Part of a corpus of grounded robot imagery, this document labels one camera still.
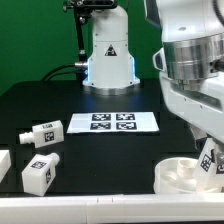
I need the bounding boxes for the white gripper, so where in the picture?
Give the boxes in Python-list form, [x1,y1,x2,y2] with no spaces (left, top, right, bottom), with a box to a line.
[159,72,224,165]

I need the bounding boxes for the white round stool seat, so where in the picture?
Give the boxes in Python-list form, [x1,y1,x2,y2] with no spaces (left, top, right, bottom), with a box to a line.
[153,157,224,194]

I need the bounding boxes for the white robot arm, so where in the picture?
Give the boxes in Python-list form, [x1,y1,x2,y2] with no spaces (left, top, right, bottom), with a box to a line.
[83,0,224,164]

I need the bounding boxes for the white paper marker sheet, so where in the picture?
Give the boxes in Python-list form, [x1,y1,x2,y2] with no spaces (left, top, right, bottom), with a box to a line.
[67,112,159,134]

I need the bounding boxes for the white left block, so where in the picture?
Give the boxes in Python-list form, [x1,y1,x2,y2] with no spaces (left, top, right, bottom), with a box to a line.
[0,150,11,182]

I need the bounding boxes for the white front rail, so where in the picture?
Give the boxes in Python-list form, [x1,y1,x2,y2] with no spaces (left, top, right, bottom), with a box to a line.
[0,193,224,224]

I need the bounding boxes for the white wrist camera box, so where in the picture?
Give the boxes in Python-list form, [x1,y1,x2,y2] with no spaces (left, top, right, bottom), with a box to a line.
[153,48,166,71]

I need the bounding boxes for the black cables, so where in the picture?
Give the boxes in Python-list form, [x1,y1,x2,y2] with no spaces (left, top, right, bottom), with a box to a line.
[41,63,86,82]

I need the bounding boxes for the black camera stand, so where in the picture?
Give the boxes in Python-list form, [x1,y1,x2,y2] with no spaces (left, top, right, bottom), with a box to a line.
[62,0,118,81]

